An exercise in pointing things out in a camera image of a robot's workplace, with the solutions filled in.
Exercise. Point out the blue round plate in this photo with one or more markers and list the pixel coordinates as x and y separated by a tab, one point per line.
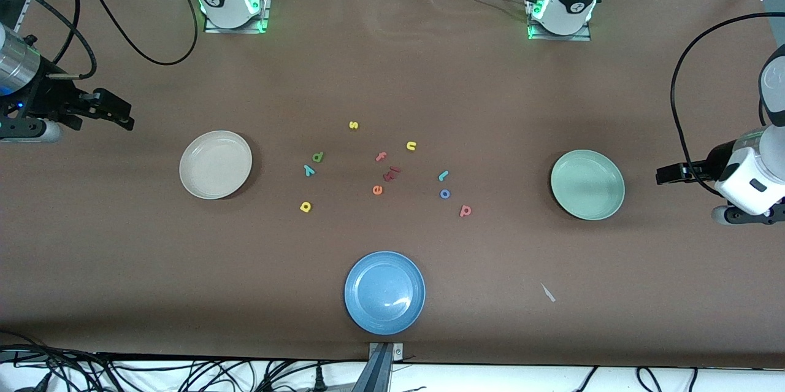
384	292

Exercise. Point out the brown table cover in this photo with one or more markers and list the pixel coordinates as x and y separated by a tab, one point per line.
429	73

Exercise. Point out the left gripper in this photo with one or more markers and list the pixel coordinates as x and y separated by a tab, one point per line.
715	159

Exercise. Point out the small white paper scrap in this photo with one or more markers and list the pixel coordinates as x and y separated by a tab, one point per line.
547	292

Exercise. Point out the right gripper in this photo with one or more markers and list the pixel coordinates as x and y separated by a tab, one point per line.
44	99

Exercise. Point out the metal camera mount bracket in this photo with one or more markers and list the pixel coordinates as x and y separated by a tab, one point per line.
383	364

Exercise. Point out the coral letter p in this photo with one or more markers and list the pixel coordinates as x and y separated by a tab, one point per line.
465	211

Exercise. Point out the pale green round plate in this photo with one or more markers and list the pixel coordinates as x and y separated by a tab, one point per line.
587	185

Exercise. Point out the beige round plate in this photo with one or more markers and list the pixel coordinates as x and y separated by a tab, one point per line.
215	164

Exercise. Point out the dark red letter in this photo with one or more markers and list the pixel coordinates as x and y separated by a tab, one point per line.
392	173

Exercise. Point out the teal letter y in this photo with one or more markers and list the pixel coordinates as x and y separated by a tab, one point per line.
309	170

